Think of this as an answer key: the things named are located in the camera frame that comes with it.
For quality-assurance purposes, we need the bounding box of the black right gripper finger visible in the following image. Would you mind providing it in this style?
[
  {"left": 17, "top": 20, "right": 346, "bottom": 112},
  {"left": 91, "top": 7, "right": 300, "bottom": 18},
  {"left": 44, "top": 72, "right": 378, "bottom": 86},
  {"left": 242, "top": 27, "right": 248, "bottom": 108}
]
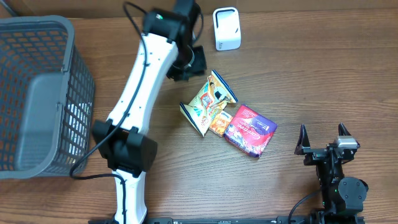
[
  {"left": 338, "top": 123, "right": 351, "bottom": 136},
  {"left": 294, "top": 124, "right": 311, "bottom": 156}
]

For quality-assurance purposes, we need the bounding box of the yellow snack bag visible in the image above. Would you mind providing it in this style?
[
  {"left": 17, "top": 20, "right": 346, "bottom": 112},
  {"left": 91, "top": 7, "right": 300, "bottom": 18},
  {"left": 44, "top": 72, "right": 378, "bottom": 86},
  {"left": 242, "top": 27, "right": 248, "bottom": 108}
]
[{"left": 180, "top": 70, "right": 238, "bottom": 137}]

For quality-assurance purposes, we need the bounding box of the red purple pad package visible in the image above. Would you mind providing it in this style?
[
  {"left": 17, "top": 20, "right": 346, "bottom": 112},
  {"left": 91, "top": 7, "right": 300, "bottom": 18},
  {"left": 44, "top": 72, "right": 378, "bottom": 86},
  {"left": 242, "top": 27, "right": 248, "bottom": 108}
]
[{"left": 224, "top": 105, "right": 277, "bottom": 157}]

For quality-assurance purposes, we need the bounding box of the orange tissue packet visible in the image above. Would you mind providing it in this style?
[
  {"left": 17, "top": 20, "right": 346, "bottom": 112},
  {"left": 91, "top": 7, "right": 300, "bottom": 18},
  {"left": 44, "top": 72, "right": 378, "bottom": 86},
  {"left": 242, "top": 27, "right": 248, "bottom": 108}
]
[{"left": 209, "top": 111, "right": 233, "bottom": 137}]

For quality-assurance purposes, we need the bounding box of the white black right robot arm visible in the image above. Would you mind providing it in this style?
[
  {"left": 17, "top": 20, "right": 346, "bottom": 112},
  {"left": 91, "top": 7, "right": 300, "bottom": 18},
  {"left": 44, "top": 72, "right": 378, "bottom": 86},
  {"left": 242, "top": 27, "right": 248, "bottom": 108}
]
[{"left": 287, "top": 123, "right": 369, "bottom": 223}]

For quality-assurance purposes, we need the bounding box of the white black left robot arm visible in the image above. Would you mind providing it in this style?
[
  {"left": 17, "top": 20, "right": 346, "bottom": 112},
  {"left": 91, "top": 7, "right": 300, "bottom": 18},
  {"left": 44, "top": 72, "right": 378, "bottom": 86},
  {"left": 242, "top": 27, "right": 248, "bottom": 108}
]
[{"left": 92, "top": 1, "right": 207, "bottom": 223}]

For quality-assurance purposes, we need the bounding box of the white barcode scanner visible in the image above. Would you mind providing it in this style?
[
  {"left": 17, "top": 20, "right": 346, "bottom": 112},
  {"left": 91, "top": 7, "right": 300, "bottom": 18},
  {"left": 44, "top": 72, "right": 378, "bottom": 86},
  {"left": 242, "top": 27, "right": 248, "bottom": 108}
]
[{"left": 213, "top": 7, "right": 241, "bottom": 51}]

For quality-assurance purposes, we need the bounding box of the gray plastic shopping basket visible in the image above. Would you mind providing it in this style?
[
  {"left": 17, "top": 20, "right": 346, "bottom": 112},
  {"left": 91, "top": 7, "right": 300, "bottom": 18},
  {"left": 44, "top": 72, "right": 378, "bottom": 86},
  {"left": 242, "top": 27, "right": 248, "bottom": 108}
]
[{"left": 1, "top": 16, "right": 95, "bottom": 179}]

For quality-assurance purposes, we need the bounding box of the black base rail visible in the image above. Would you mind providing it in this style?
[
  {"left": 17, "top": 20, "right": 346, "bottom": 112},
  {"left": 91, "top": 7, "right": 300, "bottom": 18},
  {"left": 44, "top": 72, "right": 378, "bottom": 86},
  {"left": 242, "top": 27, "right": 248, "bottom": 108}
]
[{"left": 88, "top": 216, "right": 366, "bottom": 224}]

